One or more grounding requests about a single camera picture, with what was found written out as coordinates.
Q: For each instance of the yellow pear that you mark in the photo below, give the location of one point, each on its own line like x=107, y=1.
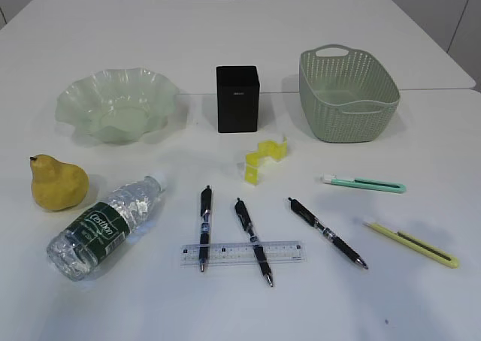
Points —
x=57, y=185

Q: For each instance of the black pen middle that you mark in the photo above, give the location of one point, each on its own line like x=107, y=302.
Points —
x=247, y=225

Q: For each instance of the black pen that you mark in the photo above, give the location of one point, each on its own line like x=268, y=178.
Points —
x=327, y=233
x=247, y=225
x=206, y=202

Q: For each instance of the black pen left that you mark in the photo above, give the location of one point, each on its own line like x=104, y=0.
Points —
x=206, y=202

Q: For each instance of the black pen right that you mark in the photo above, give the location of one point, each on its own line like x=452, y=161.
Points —
x=327, y=233

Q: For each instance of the black square pen holder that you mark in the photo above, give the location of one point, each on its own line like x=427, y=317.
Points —
x=238, y=89

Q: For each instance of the clear plastic ruler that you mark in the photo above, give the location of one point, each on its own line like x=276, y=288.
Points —
x=243, y=253

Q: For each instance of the green utility knife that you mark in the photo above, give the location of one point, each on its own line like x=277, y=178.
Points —
x=360, y=183

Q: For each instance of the pale green woven basket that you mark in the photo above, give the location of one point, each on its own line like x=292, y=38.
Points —
x=346, y=94

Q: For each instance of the pale green wavy plate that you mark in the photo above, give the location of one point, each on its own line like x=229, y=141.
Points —
x=118, y=105

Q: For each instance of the clear water bottle green label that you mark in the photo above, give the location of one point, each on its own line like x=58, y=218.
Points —
x=79, y=249

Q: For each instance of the yellow utility knife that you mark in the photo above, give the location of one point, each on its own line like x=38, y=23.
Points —
x=416, y=245

